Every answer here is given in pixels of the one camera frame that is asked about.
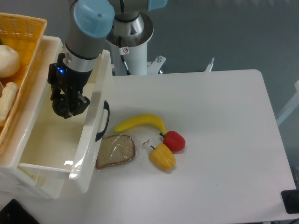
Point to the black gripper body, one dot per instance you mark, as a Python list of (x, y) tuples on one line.
[(72, 74)]

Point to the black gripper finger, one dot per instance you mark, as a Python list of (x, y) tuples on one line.
[(55, 75), (77, 103)]

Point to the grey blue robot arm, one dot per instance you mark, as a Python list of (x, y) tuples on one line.
[(92, 21)]

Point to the upper white drawer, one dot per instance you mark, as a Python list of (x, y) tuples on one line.
[(66, 148)]

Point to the white drawer cabinet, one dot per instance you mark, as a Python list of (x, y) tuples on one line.
[(12, 178)]

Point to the pale corn cob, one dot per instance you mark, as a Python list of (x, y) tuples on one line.
[(8, 94)]

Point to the white round vegetable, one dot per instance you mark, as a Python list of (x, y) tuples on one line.
[(10, 61)]

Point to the orange woven basket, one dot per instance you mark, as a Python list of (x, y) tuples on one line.
[(23, 34)]

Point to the bread slice in plastic bag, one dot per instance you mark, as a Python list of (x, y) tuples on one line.
[(118, 149)]

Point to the yellow banana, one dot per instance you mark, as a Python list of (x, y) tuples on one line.
[(141, 120)]

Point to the yellow bell pepper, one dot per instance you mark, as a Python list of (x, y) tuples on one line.
[(162, 157)]

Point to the red bell pepper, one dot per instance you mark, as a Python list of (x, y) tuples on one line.
[(174, 141)]

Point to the black object bottom left corner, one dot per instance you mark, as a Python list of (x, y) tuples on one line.
[(14, 213)]

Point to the black device at right edge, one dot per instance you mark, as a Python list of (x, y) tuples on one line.
[(291, 201)]

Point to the black drawer handle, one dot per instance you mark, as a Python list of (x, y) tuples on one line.
[(104, 121)]

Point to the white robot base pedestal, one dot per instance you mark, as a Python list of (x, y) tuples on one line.
[(128, 40)]

